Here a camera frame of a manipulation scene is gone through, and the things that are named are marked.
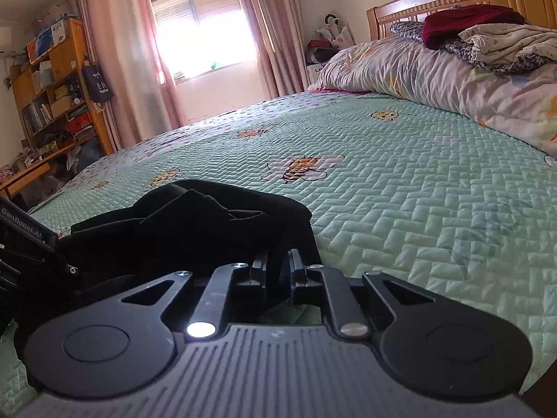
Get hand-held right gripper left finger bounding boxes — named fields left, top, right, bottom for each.
left=122, top=250, right=268, bottom=341

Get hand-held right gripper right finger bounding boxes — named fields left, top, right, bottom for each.
left=287, top=248, right=436, bottom=339

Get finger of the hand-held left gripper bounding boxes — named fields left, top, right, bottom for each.
left=52, top=246, right=81, bottom=276

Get black pants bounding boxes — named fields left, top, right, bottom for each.
left=13, top=178, right=320, bottom=375

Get blue bag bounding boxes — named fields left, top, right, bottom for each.
left=76, top=139, right=105, bottom=168

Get green bee-print quilt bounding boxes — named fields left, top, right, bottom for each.
left=0, top=91, right=557, bottom=405

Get navy hanging bag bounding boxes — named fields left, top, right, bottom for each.
left=83, top=54, right=115, bottom=111

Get white cardboard box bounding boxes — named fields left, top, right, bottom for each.
left=306, top=63, right=336, bottom=90

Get blue and white box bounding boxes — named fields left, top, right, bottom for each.
left=28, top=17, right=72, bottom=62

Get wooden bookshelf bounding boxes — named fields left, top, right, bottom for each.
left=11, top=17, right=116, bottom=157

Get pink curtain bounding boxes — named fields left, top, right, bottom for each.
left=76, top=0, right=190, bottom=149
left=230, top=0, right=305, bottom=101

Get white floral duvet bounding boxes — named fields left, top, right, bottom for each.
left=309, top=37, right=557, bottom=160

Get window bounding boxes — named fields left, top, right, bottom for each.
left=143, top=0, right=257, bottom=79

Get black-and-white speckled cloth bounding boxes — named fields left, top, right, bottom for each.
left=389, top=21, right=557, bottom=75

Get dark red garment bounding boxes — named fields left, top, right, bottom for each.
left=422, top=4, right=529, bottom=51

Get white crumpled cloth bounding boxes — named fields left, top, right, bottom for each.
left=459, top=23, right=557, bottom=70

